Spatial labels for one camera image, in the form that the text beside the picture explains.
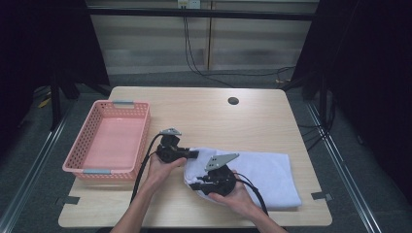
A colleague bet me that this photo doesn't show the black floor cables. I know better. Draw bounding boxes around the black floor cables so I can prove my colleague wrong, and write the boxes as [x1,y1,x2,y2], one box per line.
[297,108,337,151]

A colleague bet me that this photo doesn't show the dark curtain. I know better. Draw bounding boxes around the dark curtain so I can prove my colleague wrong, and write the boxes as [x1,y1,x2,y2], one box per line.
[0,0,111,156]
[291,0,412,198]

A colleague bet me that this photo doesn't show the black wall cable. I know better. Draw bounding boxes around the black wall cable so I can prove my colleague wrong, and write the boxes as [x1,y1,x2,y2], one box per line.
[183,16,296,88]

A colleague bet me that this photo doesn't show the right hand-held gripper black cable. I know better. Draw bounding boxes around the right hand-held gripper black cable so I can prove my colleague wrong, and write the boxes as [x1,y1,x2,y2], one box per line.
[234,172,269,216]

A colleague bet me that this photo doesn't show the white wall power outlet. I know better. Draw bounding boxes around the white wall power outlet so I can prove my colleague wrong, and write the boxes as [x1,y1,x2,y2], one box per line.
[177,0,202,10]

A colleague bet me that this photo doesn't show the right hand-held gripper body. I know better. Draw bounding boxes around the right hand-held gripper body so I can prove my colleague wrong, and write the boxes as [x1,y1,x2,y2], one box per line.
[198,152,241,198]

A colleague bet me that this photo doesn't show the person's right hand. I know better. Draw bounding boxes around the person's right hand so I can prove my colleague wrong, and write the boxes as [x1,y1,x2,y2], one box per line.
[207,170,258,217]

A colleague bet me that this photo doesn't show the pink plastic basket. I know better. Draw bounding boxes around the pink plastic basket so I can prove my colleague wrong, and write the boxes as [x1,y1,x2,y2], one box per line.
[61,99,152,181]

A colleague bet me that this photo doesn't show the left hand-held gripper black cable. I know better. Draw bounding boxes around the left hand-held gripper black cable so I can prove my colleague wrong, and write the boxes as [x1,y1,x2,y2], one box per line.
[129,133,163,206]

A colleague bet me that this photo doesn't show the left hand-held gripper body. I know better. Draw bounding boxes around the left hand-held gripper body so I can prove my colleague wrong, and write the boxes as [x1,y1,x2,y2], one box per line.
[155,127,190,164]

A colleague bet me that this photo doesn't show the hand-held gripper black cable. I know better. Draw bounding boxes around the hand-held gripper black cable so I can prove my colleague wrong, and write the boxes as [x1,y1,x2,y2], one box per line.
[129,133,163,206]
[234,172,269,216]

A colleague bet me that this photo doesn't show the black metal stand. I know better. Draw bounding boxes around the black metal stand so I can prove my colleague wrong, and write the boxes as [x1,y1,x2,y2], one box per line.
[48,69,113,132]
[280,72,336,125]

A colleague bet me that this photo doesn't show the person's left hand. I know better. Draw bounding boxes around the person's left hand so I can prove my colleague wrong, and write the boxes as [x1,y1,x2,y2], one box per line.
[147,152,189,192]

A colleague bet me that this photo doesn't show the grey tape strip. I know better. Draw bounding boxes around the grey tape strip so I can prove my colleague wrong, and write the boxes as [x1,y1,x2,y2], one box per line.
[311,191,334,202]
[60,195,81,206]

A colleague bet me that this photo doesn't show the black horizontal metal bar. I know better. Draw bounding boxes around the black horizontal metal bar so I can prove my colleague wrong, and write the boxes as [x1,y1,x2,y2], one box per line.
[86,7,318,22]

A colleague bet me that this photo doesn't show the metal floor rail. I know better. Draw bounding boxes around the metal floor rail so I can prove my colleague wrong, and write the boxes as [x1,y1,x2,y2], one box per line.
[305,101,385,233]
[0,105,76,233]

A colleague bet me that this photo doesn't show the pale lavender cloth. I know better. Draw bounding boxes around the pale lavender cloth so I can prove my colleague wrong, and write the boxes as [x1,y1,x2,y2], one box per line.
[183,147,303,211]

